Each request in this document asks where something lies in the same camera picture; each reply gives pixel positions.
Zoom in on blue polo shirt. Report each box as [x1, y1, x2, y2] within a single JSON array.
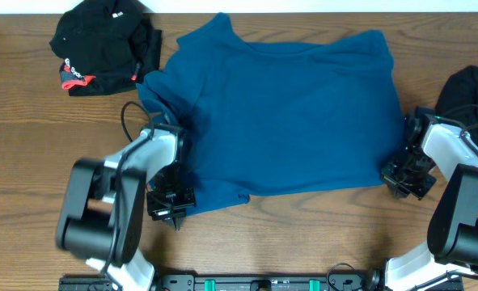
[[137, 13, 404, 214]]

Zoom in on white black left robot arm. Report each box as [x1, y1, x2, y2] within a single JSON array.
[[56, 124, 196, 290]]

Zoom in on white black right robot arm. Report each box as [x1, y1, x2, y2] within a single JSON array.
[[370, 108, 478, 290]]

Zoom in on black garment at right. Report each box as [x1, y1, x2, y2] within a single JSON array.
[[435, 65, 478, 146]]

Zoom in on black folded garment red trim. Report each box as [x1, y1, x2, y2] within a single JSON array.
[[49, 0, 163, 97]]

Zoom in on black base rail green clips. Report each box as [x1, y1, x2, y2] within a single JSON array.
[[57, 268, 385, 291]]

